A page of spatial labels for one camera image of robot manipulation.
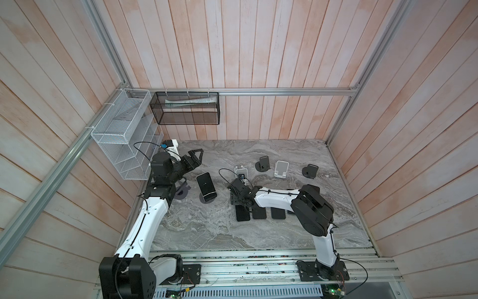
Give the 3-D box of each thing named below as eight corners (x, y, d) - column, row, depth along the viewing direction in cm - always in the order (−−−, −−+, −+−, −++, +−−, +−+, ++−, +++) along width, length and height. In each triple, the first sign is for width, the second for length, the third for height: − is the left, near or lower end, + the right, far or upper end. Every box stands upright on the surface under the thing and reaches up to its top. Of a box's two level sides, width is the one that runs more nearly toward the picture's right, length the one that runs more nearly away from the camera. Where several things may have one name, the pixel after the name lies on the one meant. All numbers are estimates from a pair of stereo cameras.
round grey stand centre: (255, 172, 108) (257, 165, 102) (255, 163, 112) (256, 156, 107) (268, 172, 108) (270, 165, 102) (267, 163, 112) (268, 156, 107)
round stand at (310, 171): (304, 179, 105) (308, 171, 98) (302, 172, 108) (306, 164, 102) (314, 179, 105) (319, 171, 98) (312, 172, 108) (317, 164, 102)
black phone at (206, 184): (204, 200, 96) (200, 186, 85) (200, 191, 100) (196, 175, 88) (215, 196, 98) (213, 181, 86) (211, 186, 101) (208, 171, 90)
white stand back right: (273, 176, 107) (276, 167, 100) (274, 168, 110) (277, 159, 104) (285, 178, 106) (288, 170, 99) (285, 170, 109) (289, 161, 103)
